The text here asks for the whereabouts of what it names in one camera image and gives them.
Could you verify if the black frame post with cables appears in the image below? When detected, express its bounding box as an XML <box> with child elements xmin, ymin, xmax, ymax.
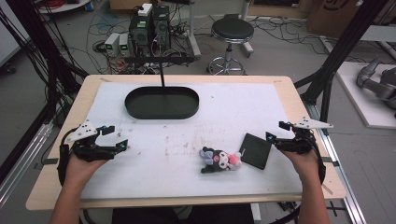
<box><xmin>0</xmin><ymin>0</ymin><xmax>90</xmax><ymax>125</ymax></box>

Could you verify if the black square pad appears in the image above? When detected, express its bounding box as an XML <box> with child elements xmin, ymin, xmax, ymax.
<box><xmin>239</xmin><ymin>133</ymin><xmax>274</xmax><ymax>171</ymax></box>

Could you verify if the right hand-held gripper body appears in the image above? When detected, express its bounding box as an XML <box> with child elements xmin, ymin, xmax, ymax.
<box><xmin>275</xmin><ymin>116</ymin><xmax>334</xmax><ymax>156</ymax></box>

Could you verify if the cardboard box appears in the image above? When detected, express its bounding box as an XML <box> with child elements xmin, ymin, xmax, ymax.
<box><xmin>305</xmin><ymin>0</ymin><xmax>389</xmax><ymax>39</ymax></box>

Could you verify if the black and pink plush toy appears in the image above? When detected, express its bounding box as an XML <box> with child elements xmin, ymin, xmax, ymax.
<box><xmin>199</xmin><ymin>146</ymin><xmax>244</xmax><ymax>175</ymax></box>

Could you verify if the white table mat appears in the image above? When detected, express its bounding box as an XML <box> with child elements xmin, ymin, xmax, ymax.
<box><xmin>79</xmin><ymin>81</ymin><xmax>305</xmax><ymax>201</ymax></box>

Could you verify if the white box on tower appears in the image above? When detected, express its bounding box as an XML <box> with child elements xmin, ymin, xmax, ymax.
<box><xmin>136</xmin><ymin>3</ymin><xmax>154</xmax><ymax>18</ymax></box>

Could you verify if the aluminium rail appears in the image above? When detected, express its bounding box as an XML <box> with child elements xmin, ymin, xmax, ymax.
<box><xmin>0</xmin><ymin>120</ymin><xmax>54</xmax><ymax>207</ymax></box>
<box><xmin>305</xmin><ymin>102</ymin><xmax>369</xmax><ymax>224</ymax></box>

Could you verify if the person's left hand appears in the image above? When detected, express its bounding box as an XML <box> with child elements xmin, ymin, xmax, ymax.
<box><xmin>63</xmin><ymin>152</ymin><xmax>110</xmax><ymax>189</ymax></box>

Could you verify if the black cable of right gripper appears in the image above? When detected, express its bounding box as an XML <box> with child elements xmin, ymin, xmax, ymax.
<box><xmin>306</xmin><ymin>132</ymin><xmax>328</xmax><ymax>185</ymax></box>

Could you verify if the black T-shaped stand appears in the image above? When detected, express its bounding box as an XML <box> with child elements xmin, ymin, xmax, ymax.
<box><xmin>123</xmin><ymin>55</ymin><xmax>196</xmax><ymax>89</ymax></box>

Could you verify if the person's dark clothing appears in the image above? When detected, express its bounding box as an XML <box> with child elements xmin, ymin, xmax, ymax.
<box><xmin>111</xmin><ymin>203</ymin><xmax>255</xmax><ymax>224</ymax></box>

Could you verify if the small white device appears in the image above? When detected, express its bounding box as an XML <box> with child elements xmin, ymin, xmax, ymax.
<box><xmin>104</xmin><ymin>32</ymin><xmax>121</xmax><ymax>58</ymax></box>
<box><xmin>119</xmin><ymin>33</ymin><xmax>131</xmax><ymax>57</ymax></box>

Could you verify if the tangle of floor cables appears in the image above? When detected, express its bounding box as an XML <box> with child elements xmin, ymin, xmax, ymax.
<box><xmin>69</xmin><ymin>8</ymin><xmax>194</xmax><ymax>75</ymax></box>

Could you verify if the black round stool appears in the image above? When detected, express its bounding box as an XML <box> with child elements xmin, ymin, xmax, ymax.
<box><xmin>206</xmin><ymin>17</ymin><xmax>256</xmax><ymax>77</ymax></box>

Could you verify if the wooden table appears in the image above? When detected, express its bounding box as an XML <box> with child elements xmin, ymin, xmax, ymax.
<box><xmin>25</xmin><ymin>74</ymin><xmax>347</xmax><ymax>212</ymax></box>

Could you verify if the black oval tray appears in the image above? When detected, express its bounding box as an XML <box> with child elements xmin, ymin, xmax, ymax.
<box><xmin>124</xmin><ymin>86</ymin><xmax>201</xmax><ymax>120</ymax></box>

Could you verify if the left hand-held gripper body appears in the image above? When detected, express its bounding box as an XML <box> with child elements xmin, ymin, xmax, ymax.
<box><xmin>64</xmin><ymin>119</ymin><xmax>120</xmax><ymax>163</ymax></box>

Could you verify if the white floor platform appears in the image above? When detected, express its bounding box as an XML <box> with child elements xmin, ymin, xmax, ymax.
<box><xmin>335</xmin><ymin>61</ymin><xmax>396</xmax><ymax>131</ymax></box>

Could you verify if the black computer tower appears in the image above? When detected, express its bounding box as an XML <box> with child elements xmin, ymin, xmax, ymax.
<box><xmin>128</xmin><ymin>11</ymin><xmax>155</xmax><ymax>58</ymax></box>
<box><xmin>151</xmin><ymin>5</ymin><xmax>172</xmax><ymax>51</ymax></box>

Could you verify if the person's right hand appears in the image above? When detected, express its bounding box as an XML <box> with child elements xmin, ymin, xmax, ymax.
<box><xmin>281</xmin><ymin>148</ymin><xmax>325</xmax><ymax>185</ymax></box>

